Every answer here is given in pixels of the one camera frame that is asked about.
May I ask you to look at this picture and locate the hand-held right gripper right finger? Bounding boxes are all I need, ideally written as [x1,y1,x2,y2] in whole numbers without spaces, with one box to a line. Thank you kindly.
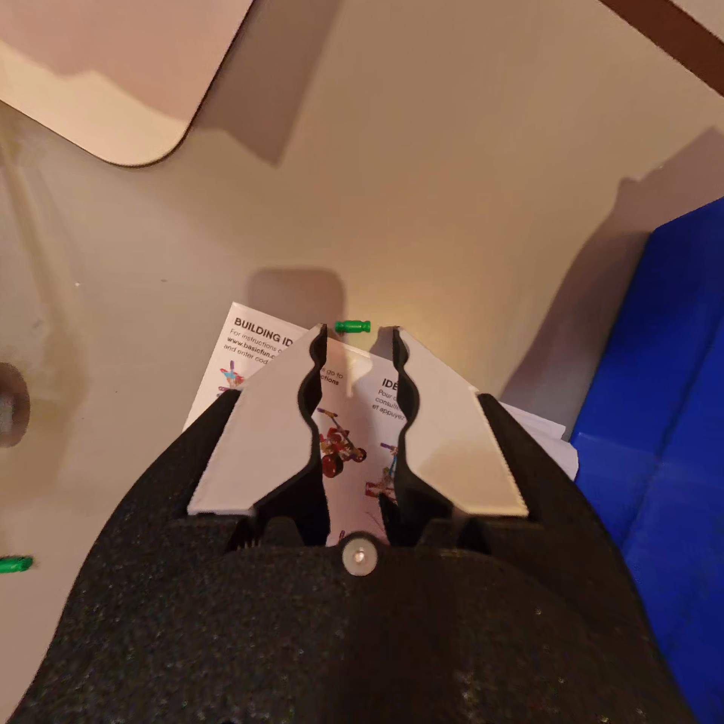
[376,326,529,521]

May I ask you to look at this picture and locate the white stand base board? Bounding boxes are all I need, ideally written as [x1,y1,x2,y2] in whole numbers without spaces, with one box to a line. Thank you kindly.
[0,0,256,169]

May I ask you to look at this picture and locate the printed instruction leaflet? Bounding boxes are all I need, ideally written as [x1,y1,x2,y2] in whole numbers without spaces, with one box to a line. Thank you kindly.
[182,301,579,548]

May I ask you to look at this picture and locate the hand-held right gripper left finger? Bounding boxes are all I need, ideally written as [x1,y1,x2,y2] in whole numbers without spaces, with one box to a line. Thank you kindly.
[188,324,329,517]

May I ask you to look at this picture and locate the blue bin with papers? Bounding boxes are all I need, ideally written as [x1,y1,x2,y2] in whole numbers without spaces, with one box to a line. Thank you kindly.
[567,195,724,724]

